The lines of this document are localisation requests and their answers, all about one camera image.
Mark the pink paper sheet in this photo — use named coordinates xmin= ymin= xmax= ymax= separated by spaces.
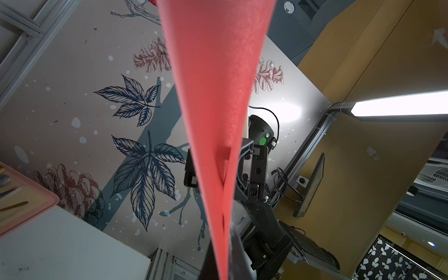
xmin=157 ymin=1 xmax=275 ymax=280

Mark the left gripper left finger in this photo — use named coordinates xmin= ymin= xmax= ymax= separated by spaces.
xmin=198 ymin=242 xmax=218 ymax=280

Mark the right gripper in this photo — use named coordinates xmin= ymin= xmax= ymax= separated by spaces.
xmin=234 ymin=138 xmax=270 ymax=203

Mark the ceiling light panel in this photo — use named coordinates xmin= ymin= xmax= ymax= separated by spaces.
xmin=351 ymin=90 xmax=448 ymax=117

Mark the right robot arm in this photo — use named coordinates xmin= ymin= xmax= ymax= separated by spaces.
xmin=234 ymin=115 xmax=292 ymax=280

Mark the computer monitor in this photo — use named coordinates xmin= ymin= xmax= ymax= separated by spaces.
xmin=293 ymin=153 xmax=326 ymax=218

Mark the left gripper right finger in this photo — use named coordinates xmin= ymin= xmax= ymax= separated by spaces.
xmin=228 ymin=227 xmax=257 ymax=280

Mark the black keyboard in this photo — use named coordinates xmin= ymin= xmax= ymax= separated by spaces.
xmin=279 ymin=221 xmax=340 ymax=272

